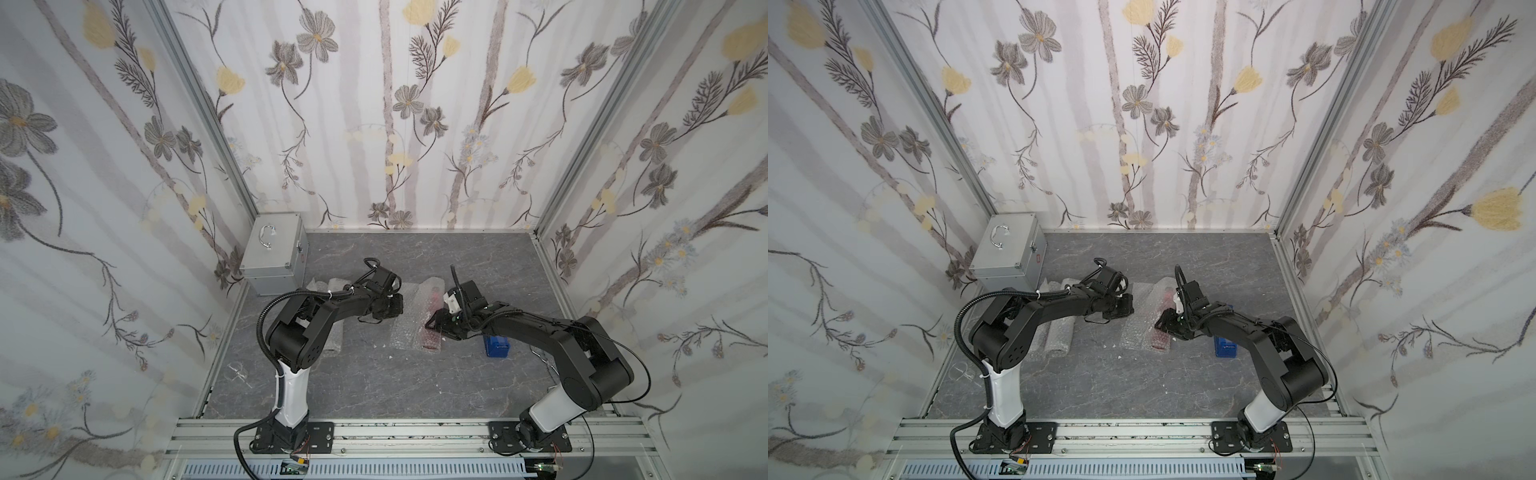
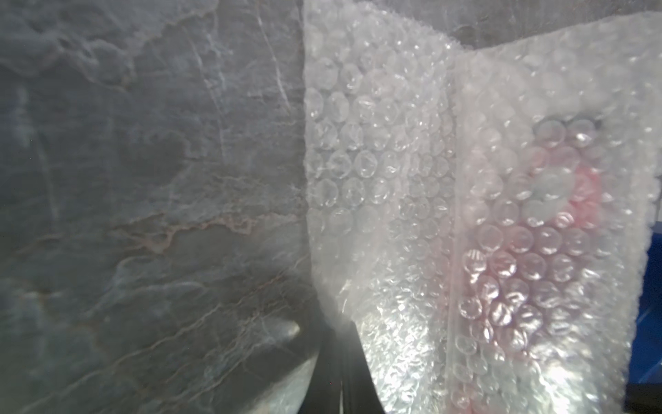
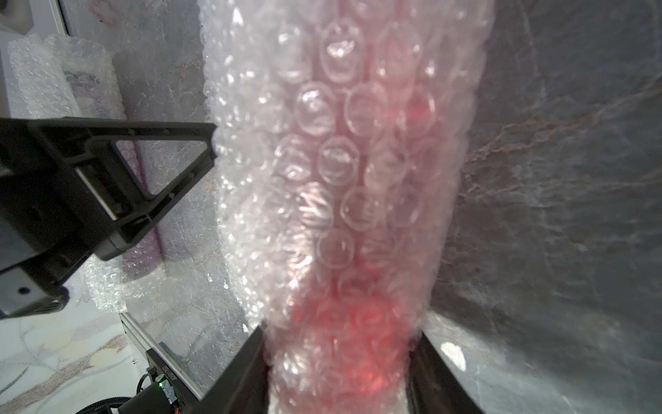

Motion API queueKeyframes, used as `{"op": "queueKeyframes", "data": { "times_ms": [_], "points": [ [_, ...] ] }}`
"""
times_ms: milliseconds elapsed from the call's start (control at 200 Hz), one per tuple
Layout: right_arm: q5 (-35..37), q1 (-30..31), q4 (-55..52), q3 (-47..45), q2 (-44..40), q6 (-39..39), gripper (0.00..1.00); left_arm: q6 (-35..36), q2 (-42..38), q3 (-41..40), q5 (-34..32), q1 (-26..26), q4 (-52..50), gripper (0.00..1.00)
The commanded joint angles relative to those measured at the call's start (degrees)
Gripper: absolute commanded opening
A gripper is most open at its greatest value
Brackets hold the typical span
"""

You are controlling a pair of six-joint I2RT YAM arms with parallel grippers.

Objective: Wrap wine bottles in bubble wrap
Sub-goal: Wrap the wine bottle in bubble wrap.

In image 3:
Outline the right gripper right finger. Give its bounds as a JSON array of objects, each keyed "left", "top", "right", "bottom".
[{"left": 405, "top": 332, "right": 484, "bottom": 414}]

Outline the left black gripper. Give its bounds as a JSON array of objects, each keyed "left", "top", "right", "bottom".
[{"left": 1, "top": 118, "right": 215, "bottom": 318}]

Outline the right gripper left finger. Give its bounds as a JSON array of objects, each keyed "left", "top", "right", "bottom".
[{"left": 191, "top": 326, "right": 270, "bottom": 414}]

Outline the single bubble wrap sheet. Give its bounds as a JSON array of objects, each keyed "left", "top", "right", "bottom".
[{"left": 8, "top": 34, "right": 82, "bottom": 119}]

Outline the pink red bottle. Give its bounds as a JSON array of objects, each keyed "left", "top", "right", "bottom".
[{"left": 268, "top": 51, "right": 453, "bottom": 413}]

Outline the bubble wrap sheet stack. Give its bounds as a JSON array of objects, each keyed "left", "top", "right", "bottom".
[{"left": 199, "top": 1, "right": 495, "bottom": 413}]

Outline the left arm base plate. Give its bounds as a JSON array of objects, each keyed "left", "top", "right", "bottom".
[{"left": 146, "top": 348, "right": 202, "bottom": 413}]

